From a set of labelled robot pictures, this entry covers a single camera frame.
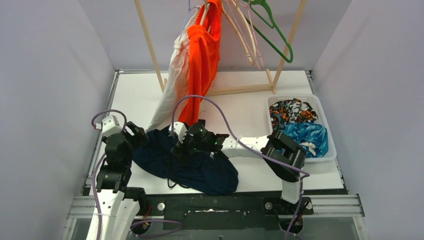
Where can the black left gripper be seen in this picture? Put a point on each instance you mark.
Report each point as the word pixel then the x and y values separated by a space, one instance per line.
pixel 135 135

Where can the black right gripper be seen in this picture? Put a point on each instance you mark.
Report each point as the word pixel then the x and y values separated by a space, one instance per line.
pixel 179 148

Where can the navy blue shorts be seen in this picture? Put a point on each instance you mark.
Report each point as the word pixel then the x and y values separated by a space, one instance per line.
pixel 209 175

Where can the camouflage orange grey shorts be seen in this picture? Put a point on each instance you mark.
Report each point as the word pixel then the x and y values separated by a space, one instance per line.
pixel 289 111

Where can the blue patterned shorts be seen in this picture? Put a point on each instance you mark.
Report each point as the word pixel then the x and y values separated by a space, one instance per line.
pixel 311 136

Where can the clear plastic basket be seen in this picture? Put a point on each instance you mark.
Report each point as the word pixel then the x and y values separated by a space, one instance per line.
pixel 316 104

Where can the wooden hanger of orange shorts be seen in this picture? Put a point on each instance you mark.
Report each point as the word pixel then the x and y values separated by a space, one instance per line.
pixel 204 16

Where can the pink hanger of blue shorts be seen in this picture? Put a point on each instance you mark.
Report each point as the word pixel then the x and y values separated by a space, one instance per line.
pixel 247 12

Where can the green hanger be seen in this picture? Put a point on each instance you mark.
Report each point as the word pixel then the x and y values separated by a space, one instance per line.
pixel 271 23

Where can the wooden hanger of navy shorts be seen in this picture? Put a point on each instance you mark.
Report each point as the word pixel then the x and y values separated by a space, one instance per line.
pixel 232 11

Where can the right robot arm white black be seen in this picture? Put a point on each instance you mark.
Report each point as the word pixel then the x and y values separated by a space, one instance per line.
pixel 283 155

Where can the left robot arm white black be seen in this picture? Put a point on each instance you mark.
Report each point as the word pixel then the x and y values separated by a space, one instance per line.
pixel 116 204

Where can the white shorts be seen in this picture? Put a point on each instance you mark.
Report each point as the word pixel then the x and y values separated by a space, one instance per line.
pixel 177 81

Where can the lilac hanger of white shorts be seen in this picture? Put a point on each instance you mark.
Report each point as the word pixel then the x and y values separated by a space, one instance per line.
pixel 190 8

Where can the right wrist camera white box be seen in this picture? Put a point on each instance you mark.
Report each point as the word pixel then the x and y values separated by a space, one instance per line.
pixel 178 129

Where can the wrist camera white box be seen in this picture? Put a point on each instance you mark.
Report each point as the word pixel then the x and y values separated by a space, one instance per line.
pixel 178 129
pixel 110 126

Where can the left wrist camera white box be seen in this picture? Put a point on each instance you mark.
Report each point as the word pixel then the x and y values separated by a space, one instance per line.
pixel 110 126

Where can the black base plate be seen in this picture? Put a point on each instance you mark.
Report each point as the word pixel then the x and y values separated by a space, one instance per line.
pixel 239 211

